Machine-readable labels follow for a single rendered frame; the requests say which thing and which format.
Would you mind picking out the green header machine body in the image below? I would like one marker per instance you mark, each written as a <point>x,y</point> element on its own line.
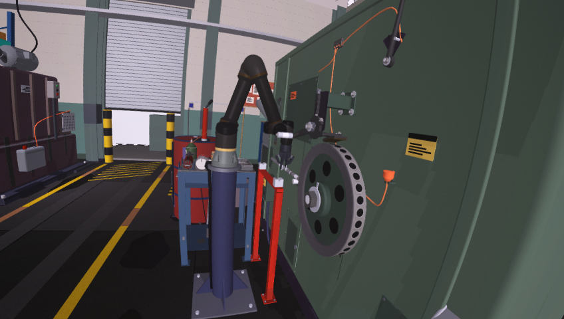
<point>440,220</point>

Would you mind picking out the white round gauge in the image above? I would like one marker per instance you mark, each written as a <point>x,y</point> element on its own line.
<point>202,163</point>

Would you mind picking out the black brake lever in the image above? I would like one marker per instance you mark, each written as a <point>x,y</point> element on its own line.
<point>311,127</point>

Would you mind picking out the dark maroon machine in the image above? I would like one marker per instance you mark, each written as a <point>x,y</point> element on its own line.
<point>26,119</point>

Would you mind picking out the yellow black warning plate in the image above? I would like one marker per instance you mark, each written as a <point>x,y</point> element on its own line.
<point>421,147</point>

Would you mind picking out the small orange label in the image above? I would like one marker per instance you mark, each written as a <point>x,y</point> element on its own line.
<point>293,95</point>

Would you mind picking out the grey parts tray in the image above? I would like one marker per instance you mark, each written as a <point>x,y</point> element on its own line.
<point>245,166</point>

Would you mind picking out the green oil can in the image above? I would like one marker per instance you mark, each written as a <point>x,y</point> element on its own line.
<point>191,149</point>

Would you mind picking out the grey button control box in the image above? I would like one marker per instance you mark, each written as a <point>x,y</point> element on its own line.
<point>53,90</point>

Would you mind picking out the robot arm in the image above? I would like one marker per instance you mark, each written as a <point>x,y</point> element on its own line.
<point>246,90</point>

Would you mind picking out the green brake bracket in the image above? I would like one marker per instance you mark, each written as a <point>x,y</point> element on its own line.
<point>341,102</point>

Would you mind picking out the yellow black bollard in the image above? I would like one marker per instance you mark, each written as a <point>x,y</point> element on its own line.
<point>170,138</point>
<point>108,136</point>

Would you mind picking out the red drum pump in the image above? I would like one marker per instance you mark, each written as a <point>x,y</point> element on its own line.
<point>205,121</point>

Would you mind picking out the dark brake shoe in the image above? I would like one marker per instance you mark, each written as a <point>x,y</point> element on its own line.
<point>335,138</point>

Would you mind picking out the grey barring bar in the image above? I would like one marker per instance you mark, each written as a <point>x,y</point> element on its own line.
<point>287,171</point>

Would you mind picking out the red bar rest stand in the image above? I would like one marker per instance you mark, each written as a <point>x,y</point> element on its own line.
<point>274,237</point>

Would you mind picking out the grey perforated panel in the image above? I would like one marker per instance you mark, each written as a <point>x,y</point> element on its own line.
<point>68,122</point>

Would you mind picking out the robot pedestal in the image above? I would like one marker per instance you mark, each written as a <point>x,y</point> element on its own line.
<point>223,229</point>

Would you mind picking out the blue steel cart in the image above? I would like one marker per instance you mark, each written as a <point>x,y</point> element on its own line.
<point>187,211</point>

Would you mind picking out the grey roller shutter door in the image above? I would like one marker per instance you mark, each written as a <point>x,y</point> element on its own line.
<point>145,57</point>

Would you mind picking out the green wall cabinet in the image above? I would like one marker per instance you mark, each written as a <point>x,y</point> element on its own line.
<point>157,133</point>

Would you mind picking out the grey green flywheel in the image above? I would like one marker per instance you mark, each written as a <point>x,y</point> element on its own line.
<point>352,198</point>

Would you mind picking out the blue shelf rack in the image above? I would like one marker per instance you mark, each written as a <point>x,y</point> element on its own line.
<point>9,26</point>

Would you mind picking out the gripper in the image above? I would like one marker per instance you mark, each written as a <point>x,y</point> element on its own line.
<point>285,148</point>

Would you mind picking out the red oil drum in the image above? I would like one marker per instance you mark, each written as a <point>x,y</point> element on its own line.
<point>181,149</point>

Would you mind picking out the red white wall sign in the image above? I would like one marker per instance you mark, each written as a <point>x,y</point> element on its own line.
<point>252,96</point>

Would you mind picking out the grey electric motor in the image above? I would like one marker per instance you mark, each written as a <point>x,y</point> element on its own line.
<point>17,57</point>

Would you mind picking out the black hinged rod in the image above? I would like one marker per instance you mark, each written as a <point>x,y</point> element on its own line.
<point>394,42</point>

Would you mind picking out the grey junction box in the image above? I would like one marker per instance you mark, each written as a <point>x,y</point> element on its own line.
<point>31,158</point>

